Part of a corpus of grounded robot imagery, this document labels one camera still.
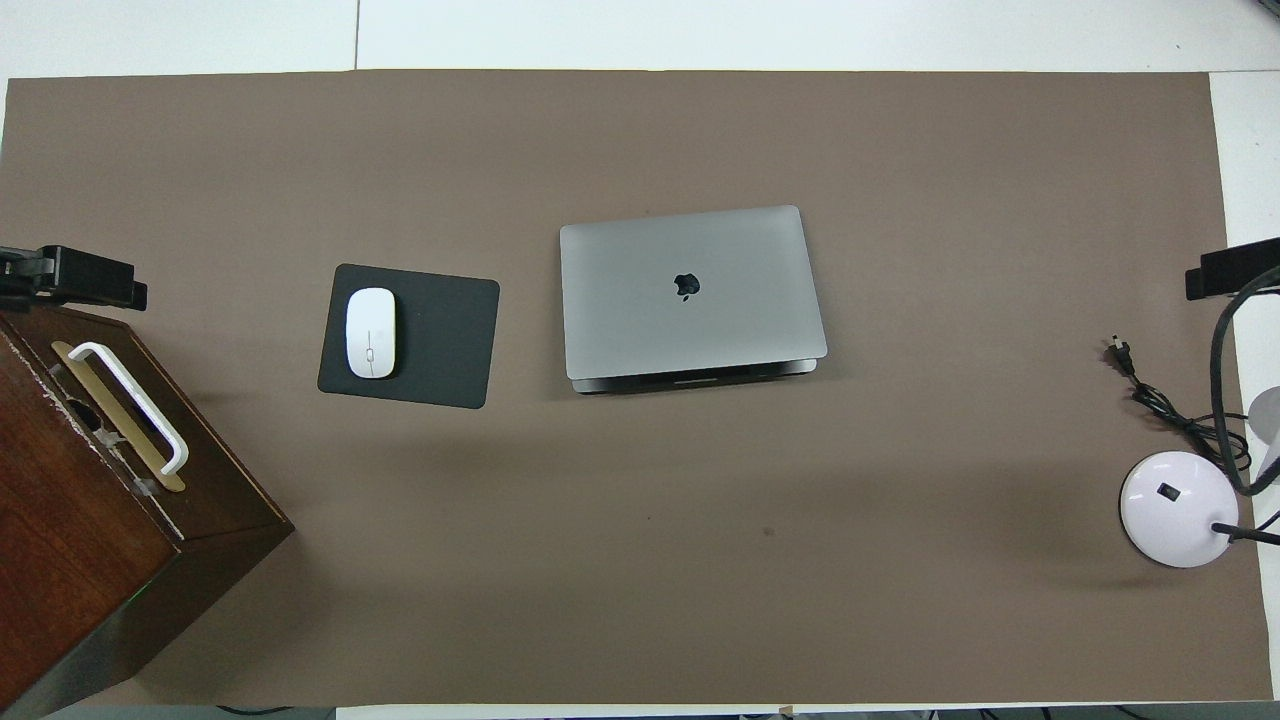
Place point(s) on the white computer mouse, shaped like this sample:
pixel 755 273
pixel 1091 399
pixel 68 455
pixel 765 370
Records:
pixel 371 333

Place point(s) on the large brown table mat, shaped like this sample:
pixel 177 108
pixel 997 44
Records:
pixel 700 550

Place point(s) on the black mouse pad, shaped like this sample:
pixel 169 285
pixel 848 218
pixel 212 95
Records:
pixel 445 340

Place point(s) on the dark brown wooden box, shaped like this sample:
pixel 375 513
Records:
pixel 80 560

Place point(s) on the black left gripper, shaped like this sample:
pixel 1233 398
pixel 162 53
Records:
pixel 22 275

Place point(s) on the silver laptop computer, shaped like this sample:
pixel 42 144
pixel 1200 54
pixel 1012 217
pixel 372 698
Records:
pixel 640 300

